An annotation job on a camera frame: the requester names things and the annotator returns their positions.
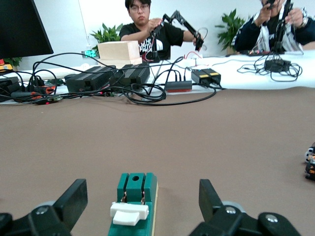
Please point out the beige cardboard box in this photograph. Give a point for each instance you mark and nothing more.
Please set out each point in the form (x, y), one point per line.
(115, 50)

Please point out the person in black t-shirt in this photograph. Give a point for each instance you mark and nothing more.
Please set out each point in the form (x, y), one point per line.
(169, 37)

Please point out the brown table cover sheet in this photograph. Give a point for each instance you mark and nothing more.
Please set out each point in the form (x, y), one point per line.
(73, 147)

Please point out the green potted plant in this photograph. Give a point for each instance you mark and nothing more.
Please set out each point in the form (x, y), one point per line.
(231, 27)
(13, 62)
(108, 34)

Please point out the orange black connector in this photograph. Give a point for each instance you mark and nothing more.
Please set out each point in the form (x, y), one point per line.
(44, 89)

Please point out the green digit clock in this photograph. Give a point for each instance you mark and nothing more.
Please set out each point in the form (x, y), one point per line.
(89, 54)

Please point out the person in navy white jacket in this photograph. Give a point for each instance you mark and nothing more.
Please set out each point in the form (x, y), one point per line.
(248, 34)

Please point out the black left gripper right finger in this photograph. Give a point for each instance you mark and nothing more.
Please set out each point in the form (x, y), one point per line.
(226, 221)

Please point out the black hub red underside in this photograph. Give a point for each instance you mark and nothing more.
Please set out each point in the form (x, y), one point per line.
(178, 84)

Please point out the black computer monitor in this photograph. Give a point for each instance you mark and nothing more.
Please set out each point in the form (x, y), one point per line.
(19, 24)

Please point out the black pushbutton orange contact block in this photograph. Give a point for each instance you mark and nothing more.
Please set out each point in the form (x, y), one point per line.
(311, 172)

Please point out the white table cover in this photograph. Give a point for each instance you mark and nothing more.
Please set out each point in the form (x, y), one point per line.
(246, 78)

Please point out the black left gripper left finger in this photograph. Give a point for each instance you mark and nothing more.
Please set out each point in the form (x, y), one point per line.
(49, 221)

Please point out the black power supply box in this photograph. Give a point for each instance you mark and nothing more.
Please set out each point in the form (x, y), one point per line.
(133, 76)
(91, 78)

